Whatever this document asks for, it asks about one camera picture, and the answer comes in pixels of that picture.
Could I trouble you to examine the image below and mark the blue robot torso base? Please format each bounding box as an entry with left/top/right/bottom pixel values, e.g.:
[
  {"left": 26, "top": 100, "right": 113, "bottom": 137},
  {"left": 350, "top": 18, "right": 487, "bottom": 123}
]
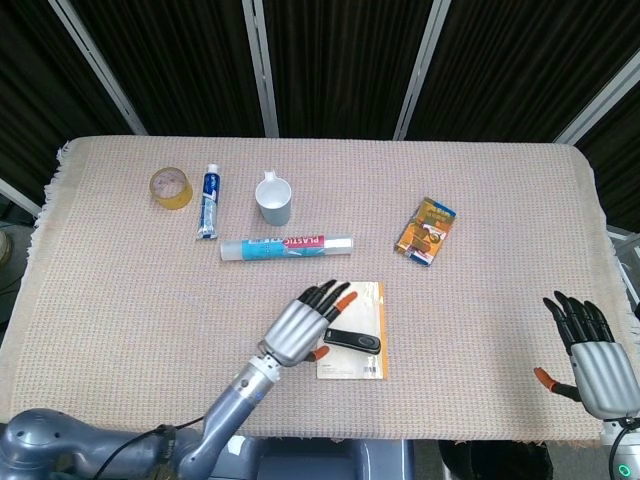
[{"left": 214, "top": 435, "right": 416, "bottom": 480}]

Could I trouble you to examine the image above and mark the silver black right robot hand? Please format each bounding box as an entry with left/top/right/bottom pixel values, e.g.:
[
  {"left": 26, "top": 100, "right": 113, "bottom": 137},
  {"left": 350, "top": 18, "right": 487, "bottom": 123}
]
[{"left": 533, "top": 290, "right": 635, "bottom": 420}]

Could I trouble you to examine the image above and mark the orange and blue carton box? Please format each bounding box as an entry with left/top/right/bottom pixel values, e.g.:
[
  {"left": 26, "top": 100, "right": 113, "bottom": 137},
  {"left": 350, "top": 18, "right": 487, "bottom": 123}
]
[{"left": 394, "top": 196, "right": 457, "bottom": 269}]

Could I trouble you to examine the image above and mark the blue white toothpaste tube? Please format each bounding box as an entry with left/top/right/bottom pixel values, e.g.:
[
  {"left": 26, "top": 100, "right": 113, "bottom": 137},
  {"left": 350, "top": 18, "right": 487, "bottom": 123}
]
[{"left": 195, "top": 163, "right": 222, "bottom": 242}]

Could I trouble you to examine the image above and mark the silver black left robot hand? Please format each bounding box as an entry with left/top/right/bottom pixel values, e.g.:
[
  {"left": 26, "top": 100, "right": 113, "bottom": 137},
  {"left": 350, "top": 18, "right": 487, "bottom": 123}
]
[{"left": 258, "top": 279, "right": 358, "bottom": 370}]

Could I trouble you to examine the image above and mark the yellowish packing tape roll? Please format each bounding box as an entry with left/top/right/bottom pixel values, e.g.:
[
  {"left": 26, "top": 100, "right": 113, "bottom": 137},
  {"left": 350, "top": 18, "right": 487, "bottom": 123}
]
[{"left": 150, "top": 166, "right": 194, "bottom": 213}]

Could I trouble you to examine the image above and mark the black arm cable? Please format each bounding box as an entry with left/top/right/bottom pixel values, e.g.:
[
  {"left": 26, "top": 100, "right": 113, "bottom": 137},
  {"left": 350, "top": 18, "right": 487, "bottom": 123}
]
[{"left": 92, "top": 417, "right": 206, "bottom": 480}]

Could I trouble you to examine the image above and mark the orange notebook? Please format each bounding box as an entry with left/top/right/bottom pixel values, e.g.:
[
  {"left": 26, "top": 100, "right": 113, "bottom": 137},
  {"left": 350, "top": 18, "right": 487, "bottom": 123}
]
[{"left": 315, "top": 281, "right": 390, "bottom": 382}]

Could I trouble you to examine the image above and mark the light blue cup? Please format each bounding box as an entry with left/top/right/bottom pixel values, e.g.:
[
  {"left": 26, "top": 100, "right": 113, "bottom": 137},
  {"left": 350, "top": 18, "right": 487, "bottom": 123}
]
[{"left": 255, "top": 170, "right": 294, "bottom": 227}]

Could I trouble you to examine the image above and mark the black stapler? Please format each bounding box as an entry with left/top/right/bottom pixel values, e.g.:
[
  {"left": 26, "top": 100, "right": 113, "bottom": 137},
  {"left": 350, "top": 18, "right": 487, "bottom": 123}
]
[{"left": 323, "top": 327, "right": 382, "bottom": 355}]

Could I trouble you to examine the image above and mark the gray equipment box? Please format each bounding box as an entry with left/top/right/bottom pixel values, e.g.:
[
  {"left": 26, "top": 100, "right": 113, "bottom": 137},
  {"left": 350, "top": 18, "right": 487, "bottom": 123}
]
[{"left": 606, "top": 228, "right": 640, "bottom": 312}]

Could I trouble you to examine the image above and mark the beige woven tablecloth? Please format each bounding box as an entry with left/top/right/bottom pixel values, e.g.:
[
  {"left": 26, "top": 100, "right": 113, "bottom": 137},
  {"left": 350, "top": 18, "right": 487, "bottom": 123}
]
[{"left": 0, "top": 135, "right": 640, "bottom": 444}]

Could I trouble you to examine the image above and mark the black round bin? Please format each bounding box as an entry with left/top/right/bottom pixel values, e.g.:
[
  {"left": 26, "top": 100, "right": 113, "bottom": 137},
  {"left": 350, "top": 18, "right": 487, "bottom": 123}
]
[{"left": 438, "top": 439, "right": 552, "bottom": 480}]

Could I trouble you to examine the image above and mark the white partition frame post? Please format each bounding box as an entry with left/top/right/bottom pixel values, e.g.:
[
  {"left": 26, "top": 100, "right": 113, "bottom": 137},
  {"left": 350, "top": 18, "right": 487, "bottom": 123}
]
[
  {"left": 553, "top": 48, "right": 640, "bottom": 146},
  {"left": 0, "top": 176, "right": 44, "bottom": 217},
  {"left": 48, "top": 0, "right": 149, "bottom": 137},
  {"left": 392, "top": 0, "right": 452, "bottom": 141},
  {"left": 241, "top": 0, "right": 280, "bottom": 138}
]

